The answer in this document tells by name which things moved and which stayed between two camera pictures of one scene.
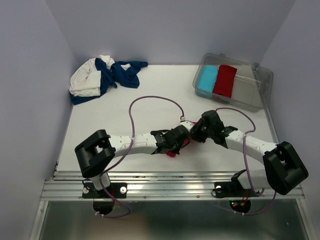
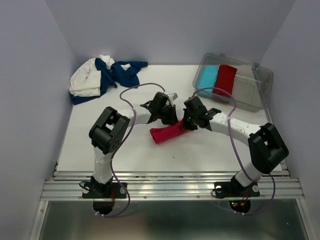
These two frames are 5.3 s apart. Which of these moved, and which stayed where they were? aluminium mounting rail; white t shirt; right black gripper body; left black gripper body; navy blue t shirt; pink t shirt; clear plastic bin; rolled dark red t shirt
Moved: right black gripper body; left black gripper body; pink t shirt
Stayed: white t shirt; rolled dark red t shirt; aluminium mounting rail; clear plastic bin; navy blue t shirt
